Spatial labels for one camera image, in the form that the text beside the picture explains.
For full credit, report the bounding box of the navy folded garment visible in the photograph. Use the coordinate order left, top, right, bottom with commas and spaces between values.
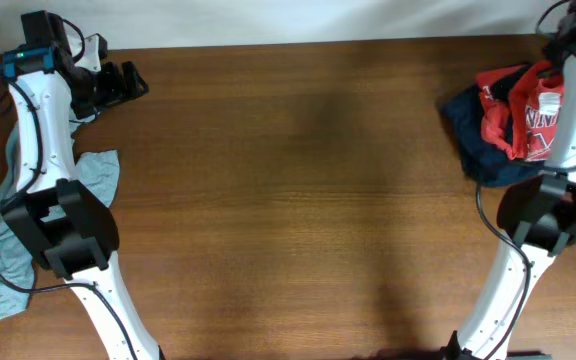
438, 85, 538, 188

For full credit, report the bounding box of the grey t-shirt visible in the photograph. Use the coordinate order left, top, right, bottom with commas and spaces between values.
0, 127, 120, 321

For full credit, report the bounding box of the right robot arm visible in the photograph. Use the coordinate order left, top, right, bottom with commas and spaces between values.
440, 0, 576, 360

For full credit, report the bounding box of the orange printed t-shirt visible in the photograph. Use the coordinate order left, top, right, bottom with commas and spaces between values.
509, 60, 565, 162

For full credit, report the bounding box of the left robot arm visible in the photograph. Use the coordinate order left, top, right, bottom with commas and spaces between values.
0, 10, 164, 359

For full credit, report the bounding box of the red folded garment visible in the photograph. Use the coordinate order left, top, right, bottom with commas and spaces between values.
475, 63, 530, 160

